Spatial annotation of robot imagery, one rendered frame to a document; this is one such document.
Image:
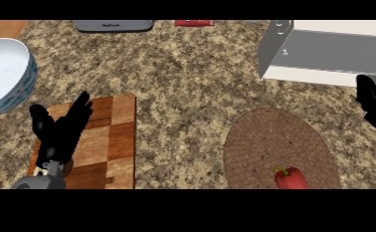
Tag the light wooden board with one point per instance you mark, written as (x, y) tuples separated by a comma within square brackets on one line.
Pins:
[(10, 27)]

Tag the checkered wooden cutting board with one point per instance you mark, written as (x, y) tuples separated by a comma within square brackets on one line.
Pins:
[(100, 143)]

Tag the red pepper with green stem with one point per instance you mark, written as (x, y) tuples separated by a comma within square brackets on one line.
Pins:
[(290, 178)]

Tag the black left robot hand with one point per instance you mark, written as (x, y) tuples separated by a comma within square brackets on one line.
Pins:
[(59, 133)]

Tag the white and grey tiered shelf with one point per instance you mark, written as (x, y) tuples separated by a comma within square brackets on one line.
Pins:
[(317, 51)]

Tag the white bowl with blue pattern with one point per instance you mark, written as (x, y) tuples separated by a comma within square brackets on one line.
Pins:
[(12, 73)]

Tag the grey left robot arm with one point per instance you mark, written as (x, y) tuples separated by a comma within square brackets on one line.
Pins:
[(42, 179)]

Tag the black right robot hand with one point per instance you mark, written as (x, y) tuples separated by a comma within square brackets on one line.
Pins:
[(367, 98)]

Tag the brown woven oval placemat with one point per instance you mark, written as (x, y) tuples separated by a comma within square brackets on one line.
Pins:
[(278, 143)]

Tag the dark grey flat appliance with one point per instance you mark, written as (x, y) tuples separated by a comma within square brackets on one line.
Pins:
[(112, 25)]

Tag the small red object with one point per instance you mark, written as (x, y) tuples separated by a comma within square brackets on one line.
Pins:
[(193, 23)]

